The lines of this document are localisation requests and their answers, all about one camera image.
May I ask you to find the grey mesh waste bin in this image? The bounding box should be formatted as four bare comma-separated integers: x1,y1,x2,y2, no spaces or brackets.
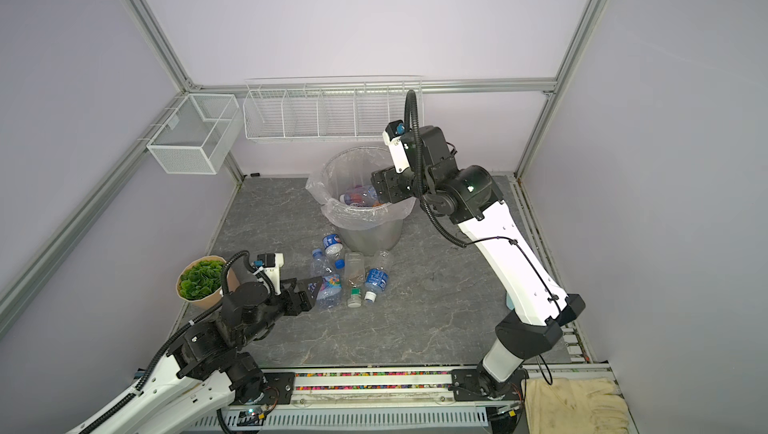
310,147,416,256

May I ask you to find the green plant in beige pot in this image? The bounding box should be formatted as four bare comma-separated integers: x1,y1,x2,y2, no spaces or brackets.
176,256,225,309

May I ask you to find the slim clear bottle white cap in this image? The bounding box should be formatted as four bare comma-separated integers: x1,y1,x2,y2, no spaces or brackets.
354,186,380,207

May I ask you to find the beige cloth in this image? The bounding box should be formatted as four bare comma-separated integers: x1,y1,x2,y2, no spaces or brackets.
525,378,630,434

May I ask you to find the black rail with coloured strip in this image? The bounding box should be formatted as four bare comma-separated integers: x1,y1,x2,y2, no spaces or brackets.
161,365,523,405

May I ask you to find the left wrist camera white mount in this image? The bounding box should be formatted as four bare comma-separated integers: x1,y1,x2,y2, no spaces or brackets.
250,253,284,296

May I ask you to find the clear bottle green neck ring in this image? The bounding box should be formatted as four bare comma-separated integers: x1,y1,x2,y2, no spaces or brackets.
344,252,367,309

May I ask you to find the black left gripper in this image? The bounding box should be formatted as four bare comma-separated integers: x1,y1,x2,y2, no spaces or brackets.
238,276,323,347

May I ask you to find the clear bottle blue label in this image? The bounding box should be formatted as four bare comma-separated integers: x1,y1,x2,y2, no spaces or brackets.
363,251,393,305

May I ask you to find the white wire wall shelf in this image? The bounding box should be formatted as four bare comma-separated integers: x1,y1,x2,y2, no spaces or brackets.
242,76,423,142

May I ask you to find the clear bottle colourful label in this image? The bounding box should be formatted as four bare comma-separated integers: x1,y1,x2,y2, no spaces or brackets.
310,249,342,309

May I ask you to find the white mesh wall basket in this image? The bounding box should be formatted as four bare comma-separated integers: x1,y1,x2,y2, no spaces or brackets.
147,94,244,175

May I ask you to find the small bottle dark blue cap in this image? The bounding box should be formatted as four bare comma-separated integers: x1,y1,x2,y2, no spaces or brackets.
322,234,345,269

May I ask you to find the clear plastic bin liner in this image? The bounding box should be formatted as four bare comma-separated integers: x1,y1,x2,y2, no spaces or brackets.
306,147,416,231

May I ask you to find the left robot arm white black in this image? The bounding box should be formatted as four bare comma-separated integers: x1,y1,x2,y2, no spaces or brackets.
73,251,324,433

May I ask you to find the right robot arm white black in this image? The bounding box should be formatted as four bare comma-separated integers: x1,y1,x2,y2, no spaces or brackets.
371,90,586,399

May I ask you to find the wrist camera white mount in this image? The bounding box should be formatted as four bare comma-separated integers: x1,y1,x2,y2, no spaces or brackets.
250,253,284,296
382,120,410,174

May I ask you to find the aluminium frame enclosure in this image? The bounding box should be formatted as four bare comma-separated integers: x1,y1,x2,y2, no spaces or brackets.
1,0,587,343

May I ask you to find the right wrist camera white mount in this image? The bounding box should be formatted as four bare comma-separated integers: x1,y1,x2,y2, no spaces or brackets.
382,120,410,174

